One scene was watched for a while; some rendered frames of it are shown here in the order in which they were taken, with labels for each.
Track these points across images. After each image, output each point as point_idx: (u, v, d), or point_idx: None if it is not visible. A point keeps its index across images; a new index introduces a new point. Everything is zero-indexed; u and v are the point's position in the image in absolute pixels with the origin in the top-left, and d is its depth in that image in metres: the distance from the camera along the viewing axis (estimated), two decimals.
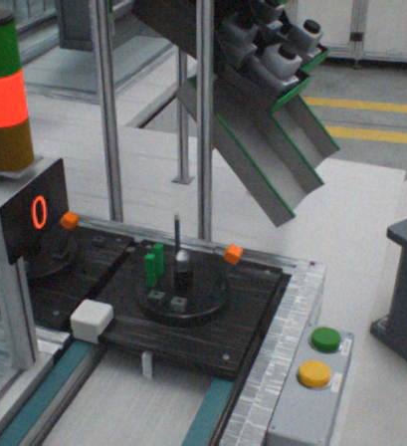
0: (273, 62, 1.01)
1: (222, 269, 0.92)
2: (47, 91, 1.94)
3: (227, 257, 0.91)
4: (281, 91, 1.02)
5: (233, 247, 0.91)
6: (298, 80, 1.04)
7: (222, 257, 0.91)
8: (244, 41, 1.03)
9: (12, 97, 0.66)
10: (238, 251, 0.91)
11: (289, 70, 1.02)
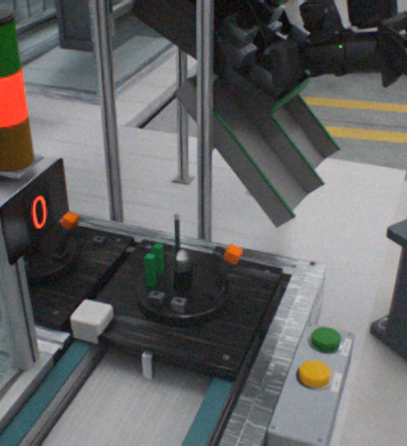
0: None
1: (222, 269, 0.92)
2: (47, 91, 1.94)
3: (227, 257, 0.91)
4: (282, 91, 1.02)
5: (233, 247, 0.91)
6: None
7: (222, 257, 0.91)
8: (244, 41, 1.03)
9: (12, 97, 0.66)
10: (238, 251, 0.91)
11: None
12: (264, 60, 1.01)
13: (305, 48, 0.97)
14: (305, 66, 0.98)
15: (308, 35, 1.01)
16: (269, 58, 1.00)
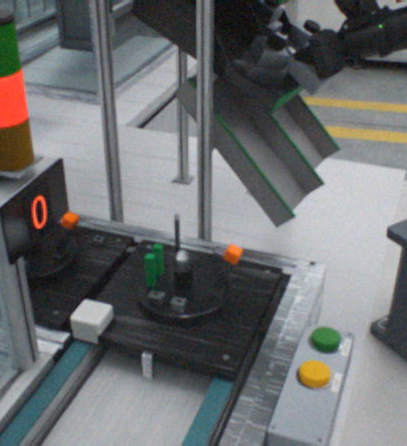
0: None
1: (222, 269, 0.92)
2: (47, 91, 1.94)
3: (227, 257, 0.91)
4: (318, 88, 1.01)
5: (233, 247, 0.91)
6: (334, 76, 1.03)
7: (222, 257, 0.91)
8: (286, 62, 1.03)
9: (12, 97, 0.66)
10: (238, 251, 0.91)
11: None
12: (303, 54, 0.99)
13: (343, 35, 0.95)
14: (346, 53, 0.95)
15: (343, 21, 0.99)
16: (307, 51, 0.98)
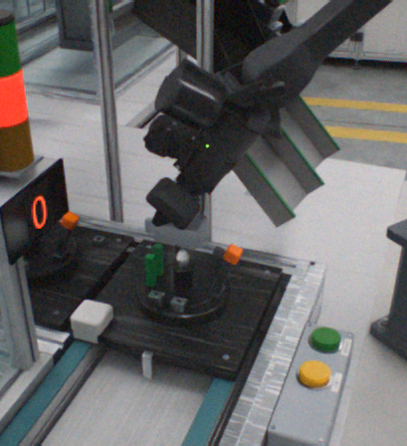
0: None
1: (222, 269, 0.92)
2: (47, 91, 1.94)
3: (227, 257, 0.91)
4: (196, 238, 0.89)
5: (233, 247, 0.91)
6: (206, 217, 0.92)
7: (222, 257, 0.91)
8: None
9: (12, 97, 0.66)
10: (238, 251, 0.91)
11: None
12: (159, 217, 0.88)
13: (182, 175, 0.85)
14: (197, 189, 0.85)
15: None
16: None
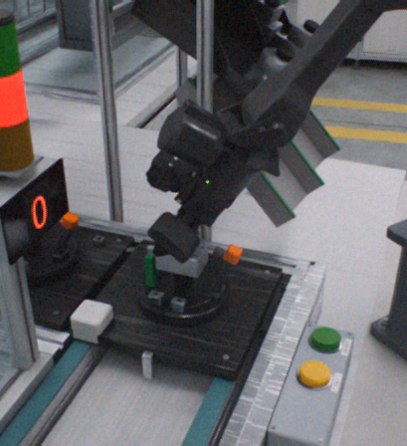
0: None
1: (222, 269, 0.92)
2: (47, 91, 1.94)
3: (227, 257, 0.91)
4: (197, 267, 0.92)
5: (233, 247, 0.91)
6: (207, 246, 0.94)
7: (222, 257, 0.91)
8: None
9: (12, 97, 0.66)
10: (238, 251, 0.91)
11: None
12: (159, 248, 0.91)
13: (183, 208, 0.88)
14: (196, 222, 0.88)
15: None
16: None
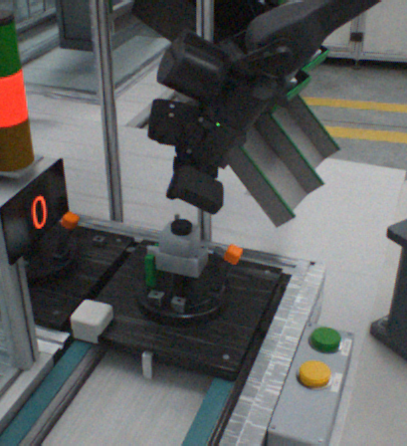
0: (173, 245, 0.91)
1: (222, 269, 0.92)
2: (47, 91, 1.94)
3: (227, 257, 0.91)
4: (197, 267, 0.92)
5: (233, 247, 0.91)
6: (207, 246, 0.94)
7: (222, 257, 0.91)
8: (296, 72, 1.02)
9: (12, 97, 0.66)
10: (238, 251, 0.91)
11: (193, 244, 0.92)
12: None
13: (191, 167, 0.81)
14: None
15: (175, 151, 0.85)
16: None
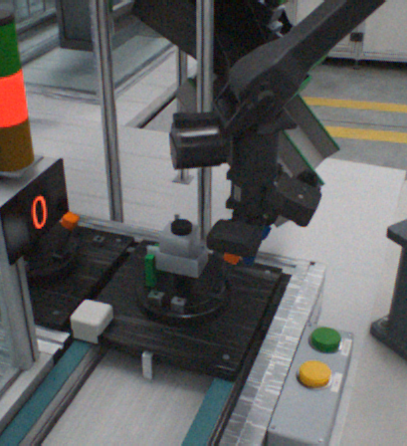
0: (173, 245, 0.91)
1: (222, 269, 0.92)
2: (47, 91, 1.94)
3: (227, 257, 0.91)
4: (197, 267, 0.92)
5: None
6: (207, 246, 0.94)
7: (222, 257, 0.91)
8: None
9: (12, 97, 0.66)
10: None
11: (193, 244, 0.92)
12: None
13: None
14: None
15: (270, 229, 0.86)
16: None
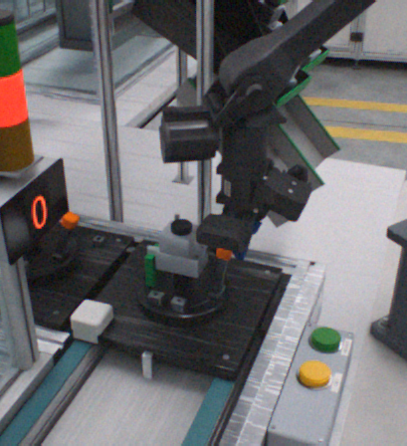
0: (173, 245, 0.91)
1: (217, 267, 0.93)
2: (47, 91, 1.94)
3: (219, 254, 0.91)
4: (197, 267, 0.92)
5: None
6: (207, 246, 0.94)
7: (215, 255, 0.92)
8: (296, 72, 1.02)
9: (12, 97, 0.66)
10: None
11: (193, 244, 0.92)
12: None
13: None
14: None
15: (260, 224, 0.86)
16: None
